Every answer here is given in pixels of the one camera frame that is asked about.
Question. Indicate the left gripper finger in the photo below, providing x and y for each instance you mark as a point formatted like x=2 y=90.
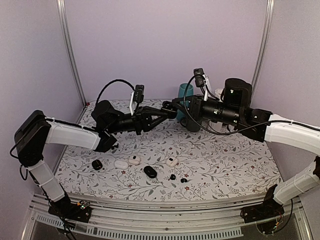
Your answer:
x=151 y=111
x=154 y=121

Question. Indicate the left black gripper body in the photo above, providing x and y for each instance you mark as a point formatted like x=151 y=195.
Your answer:
x=139 y=124

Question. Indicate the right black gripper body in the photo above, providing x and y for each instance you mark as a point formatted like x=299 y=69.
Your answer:
x=198 y=114

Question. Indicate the black earbud charging case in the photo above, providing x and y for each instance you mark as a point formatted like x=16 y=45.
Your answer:
x=170 y=110

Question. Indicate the cream earbud case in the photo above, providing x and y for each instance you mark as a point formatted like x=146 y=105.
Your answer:
x=171 y=162

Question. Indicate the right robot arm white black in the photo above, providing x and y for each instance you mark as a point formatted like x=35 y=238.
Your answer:
x=259 y=125

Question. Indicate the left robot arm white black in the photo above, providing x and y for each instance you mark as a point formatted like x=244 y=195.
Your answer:
x=39 y=130

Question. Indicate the white open earbud case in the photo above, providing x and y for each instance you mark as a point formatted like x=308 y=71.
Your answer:
x=135 y=160

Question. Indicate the white closed earbud case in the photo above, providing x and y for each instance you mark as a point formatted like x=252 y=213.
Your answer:
x=123 y=165

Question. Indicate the black oval earbud case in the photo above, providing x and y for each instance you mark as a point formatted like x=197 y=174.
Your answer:
x=150 y=172

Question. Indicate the black small earbud case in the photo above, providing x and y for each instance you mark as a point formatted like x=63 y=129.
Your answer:
x=97 y=164

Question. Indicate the teal tall vase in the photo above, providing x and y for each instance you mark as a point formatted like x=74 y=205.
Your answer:
x=189 y=90

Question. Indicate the dark grey mug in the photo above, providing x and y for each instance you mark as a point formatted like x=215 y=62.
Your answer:
x=189 y=125

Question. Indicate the white ribbed vase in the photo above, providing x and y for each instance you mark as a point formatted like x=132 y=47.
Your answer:
x=218 y=93

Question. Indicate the black earbud pair left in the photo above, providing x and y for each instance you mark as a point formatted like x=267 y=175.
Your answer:
x=115 y=146

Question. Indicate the floral patterned table mat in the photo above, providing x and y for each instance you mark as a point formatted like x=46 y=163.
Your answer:
x=215 y=166

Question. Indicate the black hook earbud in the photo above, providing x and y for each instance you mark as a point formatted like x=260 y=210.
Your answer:
x=184 y=180

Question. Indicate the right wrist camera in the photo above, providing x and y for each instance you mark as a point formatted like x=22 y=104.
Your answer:
x=202 y=81

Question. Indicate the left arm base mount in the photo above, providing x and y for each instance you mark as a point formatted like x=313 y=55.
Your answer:
x=70 y=211

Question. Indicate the front aluminium rail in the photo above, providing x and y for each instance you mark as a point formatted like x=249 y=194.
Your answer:
x=218 y=219

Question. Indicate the right aluminium frame post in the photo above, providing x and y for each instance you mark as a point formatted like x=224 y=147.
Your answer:
x=264 y=40

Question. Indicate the aluminium frame post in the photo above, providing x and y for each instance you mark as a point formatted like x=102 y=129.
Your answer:
x=264 y=40
x=62 y=13

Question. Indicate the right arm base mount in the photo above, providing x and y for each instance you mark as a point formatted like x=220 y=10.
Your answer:
x=269 y=208

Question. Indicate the left aluminium frame post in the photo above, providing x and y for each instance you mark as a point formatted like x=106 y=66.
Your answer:
x=62 y=13

